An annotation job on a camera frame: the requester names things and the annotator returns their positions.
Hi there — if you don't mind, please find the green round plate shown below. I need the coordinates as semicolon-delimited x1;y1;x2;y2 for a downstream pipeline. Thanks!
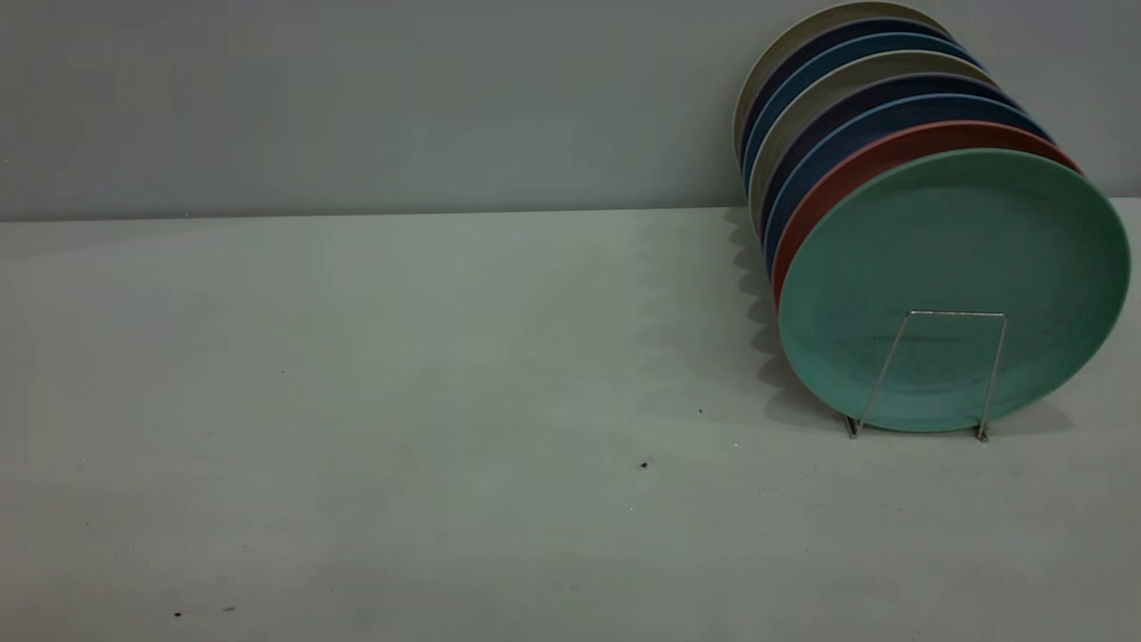
777;148;1131;434

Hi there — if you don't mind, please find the pink round plate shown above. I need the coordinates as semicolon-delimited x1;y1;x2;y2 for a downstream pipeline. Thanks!
771;120;1084;309

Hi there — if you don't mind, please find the beige round plate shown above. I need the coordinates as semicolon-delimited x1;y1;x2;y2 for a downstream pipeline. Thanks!
733;0;955;166
749;50;1004;228

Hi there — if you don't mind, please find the dark purple round plate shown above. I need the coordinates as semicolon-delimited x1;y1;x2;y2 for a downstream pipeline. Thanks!
758;71;1022;237

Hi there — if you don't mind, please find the dark navy round plate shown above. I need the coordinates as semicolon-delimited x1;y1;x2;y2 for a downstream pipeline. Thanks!
740;16;968;175

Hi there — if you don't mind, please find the teal blue round plate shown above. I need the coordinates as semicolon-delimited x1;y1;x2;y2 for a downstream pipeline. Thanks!
743;32;986;193

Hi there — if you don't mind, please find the silver wire plate rack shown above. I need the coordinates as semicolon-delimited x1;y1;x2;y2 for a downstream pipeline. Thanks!
842;309;1009;442

